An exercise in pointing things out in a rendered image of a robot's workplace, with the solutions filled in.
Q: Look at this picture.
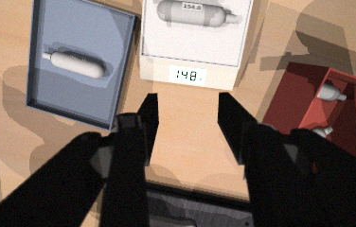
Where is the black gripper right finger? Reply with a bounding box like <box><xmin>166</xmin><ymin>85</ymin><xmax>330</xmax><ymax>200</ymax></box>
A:
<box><xmin>218</xmin><ymin>92</ymin><xmax>356</xmax><ymax>227</ymax></box>

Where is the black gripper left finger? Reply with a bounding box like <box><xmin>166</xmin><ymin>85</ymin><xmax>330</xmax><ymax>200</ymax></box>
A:
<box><xmin>0</xmin><ymin>93</ymin><xmax>159</xmax><ymax>227</ymax></box>

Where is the red open box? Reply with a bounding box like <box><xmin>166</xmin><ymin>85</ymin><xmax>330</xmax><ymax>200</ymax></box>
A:
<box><xmin>261</xmin><ymin>61</ymin><xmax>356</xmax><ymax>157</ymax></box>

